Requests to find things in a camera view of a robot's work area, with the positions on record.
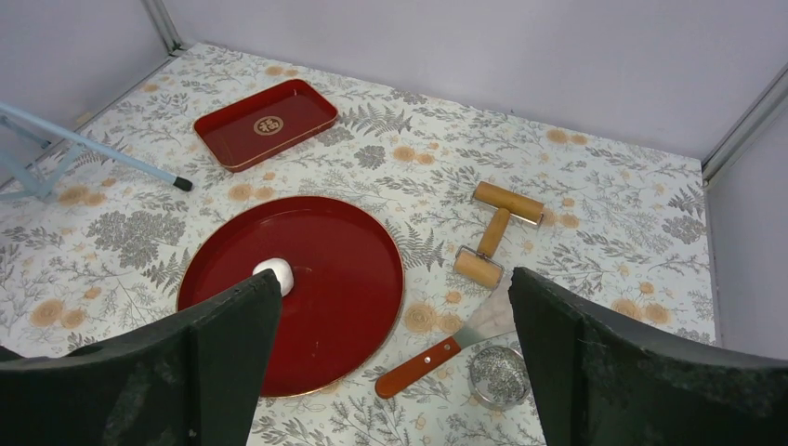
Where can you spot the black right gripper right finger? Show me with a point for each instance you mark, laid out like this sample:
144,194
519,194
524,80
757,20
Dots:
601,378

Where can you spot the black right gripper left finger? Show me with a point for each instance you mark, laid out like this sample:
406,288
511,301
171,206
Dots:
191,378

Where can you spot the white dough ball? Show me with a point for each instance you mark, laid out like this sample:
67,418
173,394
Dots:
282,271

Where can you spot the wooden double-ended rolling pin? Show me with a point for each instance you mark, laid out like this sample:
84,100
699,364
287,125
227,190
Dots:
478,264

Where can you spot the round red tray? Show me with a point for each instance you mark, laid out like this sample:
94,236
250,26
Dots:
348,285

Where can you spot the rectangular red tray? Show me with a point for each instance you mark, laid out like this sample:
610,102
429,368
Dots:
254,129

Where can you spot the floral table mat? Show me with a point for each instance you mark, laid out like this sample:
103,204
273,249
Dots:
623,226

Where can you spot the light blue music stand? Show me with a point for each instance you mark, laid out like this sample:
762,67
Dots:
31,186

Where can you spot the metal scraper wooden handle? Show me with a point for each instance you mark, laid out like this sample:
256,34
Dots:
493,317

